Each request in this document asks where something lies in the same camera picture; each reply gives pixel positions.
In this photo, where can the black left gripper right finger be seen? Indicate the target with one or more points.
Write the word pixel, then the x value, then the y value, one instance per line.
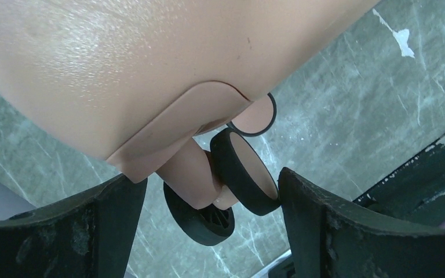
pixel 330 236

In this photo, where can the black suitcase wheel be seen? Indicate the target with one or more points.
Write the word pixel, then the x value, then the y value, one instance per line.
pixel 200 187

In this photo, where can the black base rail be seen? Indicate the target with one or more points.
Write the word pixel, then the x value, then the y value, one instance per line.
pixel 415 191

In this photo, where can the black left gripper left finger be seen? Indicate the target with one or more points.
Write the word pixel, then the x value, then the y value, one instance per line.
pixel 89 234

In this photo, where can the pink hard-shell suitcase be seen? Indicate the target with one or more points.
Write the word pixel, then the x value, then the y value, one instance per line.
pixel 121 80

